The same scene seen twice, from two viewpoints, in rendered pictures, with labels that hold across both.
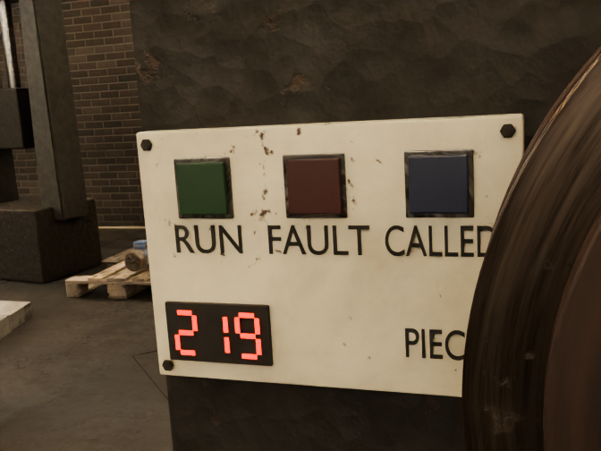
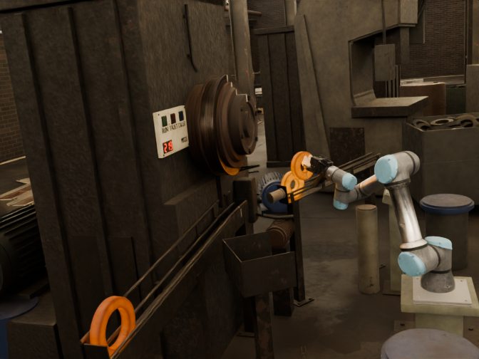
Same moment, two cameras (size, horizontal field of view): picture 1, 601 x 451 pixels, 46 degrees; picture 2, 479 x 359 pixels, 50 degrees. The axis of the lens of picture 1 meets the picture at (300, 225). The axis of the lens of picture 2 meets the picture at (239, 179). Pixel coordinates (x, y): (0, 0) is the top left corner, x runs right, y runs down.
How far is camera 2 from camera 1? 2.12 m
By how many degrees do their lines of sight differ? 87
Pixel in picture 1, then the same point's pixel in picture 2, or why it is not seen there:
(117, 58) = not seen: outside the picture
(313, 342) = (174, 144)
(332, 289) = (175, 134)
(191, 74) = (155, 102)
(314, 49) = (165, 97)
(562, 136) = (214, 104)
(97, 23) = not seen: outside the picture
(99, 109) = not seen: outside the picture
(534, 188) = (214, 109)
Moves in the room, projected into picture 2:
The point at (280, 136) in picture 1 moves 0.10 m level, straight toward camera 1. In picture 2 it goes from (169, 111) to (193, 108)
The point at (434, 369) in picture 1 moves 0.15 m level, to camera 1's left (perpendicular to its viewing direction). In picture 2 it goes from (183, 144) to (179, 149)
